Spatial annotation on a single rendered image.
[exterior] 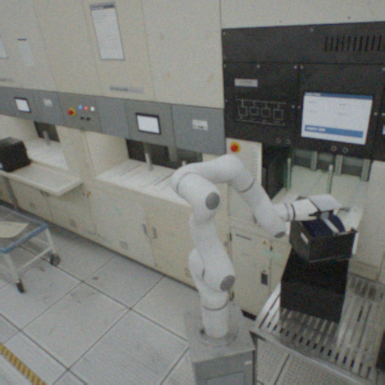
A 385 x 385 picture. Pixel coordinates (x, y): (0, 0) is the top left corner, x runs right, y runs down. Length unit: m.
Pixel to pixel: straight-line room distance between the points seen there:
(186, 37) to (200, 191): 1.05
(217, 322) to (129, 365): 1.14
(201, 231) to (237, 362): 0.70
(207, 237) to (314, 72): 0.87
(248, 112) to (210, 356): 1.17
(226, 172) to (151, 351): 1.70
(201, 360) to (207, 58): 1.44
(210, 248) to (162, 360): 1.40
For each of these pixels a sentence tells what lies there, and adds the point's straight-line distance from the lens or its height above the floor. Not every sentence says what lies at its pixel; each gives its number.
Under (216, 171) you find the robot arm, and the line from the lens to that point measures 1.17.
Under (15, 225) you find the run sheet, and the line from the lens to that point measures 3.47.
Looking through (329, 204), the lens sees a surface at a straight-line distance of 1.56.
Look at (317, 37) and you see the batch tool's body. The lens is 1.62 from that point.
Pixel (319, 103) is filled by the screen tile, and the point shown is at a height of 1.63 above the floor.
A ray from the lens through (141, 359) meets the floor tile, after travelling 2.58.
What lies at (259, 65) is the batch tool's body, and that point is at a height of 1.79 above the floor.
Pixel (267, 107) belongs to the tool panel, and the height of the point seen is 1.59.
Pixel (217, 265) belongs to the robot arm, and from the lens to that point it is 1.30.
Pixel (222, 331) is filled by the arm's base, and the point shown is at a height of 0.80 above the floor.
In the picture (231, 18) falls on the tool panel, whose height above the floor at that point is 2.00.
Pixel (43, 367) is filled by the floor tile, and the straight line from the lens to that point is 2.78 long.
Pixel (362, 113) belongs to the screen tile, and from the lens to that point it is 1.63.
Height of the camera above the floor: 2.07
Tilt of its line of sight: 29 degrees down
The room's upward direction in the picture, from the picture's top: 6 degrees counter-clockwise
